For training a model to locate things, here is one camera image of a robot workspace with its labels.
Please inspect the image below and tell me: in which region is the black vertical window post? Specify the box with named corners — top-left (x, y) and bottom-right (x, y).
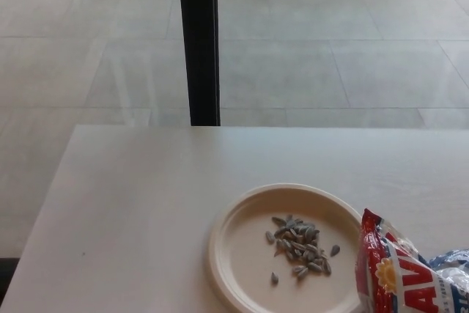
top-left (177, 0), bottom-right (221, 127)

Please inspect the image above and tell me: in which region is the white round paper plate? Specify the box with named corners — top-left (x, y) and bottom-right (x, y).
top-left (208, 183), bottom-right (368, 313)

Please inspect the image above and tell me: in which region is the pile of sunflower seeds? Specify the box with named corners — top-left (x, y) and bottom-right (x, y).
top-left (270, 214), bottom-right (333, 280)

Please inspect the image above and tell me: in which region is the red white sunflower seed bag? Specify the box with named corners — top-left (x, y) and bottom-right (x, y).
top-left (353, 207), bottom-right (469, 313)

